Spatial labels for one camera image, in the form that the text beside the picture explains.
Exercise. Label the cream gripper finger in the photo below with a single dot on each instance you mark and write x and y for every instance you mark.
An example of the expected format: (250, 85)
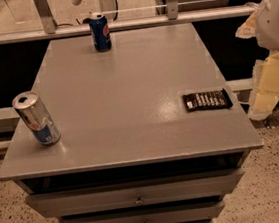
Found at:
(247, 29)
(265, 83)

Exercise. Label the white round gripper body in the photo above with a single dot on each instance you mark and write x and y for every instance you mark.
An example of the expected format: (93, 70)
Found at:
(275, 26)

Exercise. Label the silver blue redbull can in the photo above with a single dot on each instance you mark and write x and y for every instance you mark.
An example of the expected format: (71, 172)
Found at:
(35, 115)

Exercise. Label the black rxbar chocolate wrapper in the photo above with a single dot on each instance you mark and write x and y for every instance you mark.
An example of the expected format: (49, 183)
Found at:
(212, 100)

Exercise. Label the blue pepsi can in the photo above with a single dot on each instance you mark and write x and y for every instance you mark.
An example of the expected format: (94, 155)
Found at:
(100, 32)

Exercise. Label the grey drawer cabinet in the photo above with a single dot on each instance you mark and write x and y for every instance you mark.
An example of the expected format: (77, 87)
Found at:
(122, 118)

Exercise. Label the top grey drawer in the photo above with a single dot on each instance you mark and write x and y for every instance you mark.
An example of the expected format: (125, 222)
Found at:
(129, 195)

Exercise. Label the middle grey drawer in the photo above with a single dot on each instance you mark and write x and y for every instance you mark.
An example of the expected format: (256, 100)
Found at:
(165, 214)

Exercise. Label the metal railing frame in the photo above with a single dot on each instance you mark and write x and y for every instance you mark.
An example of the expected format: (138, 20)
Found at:
(33, 20)

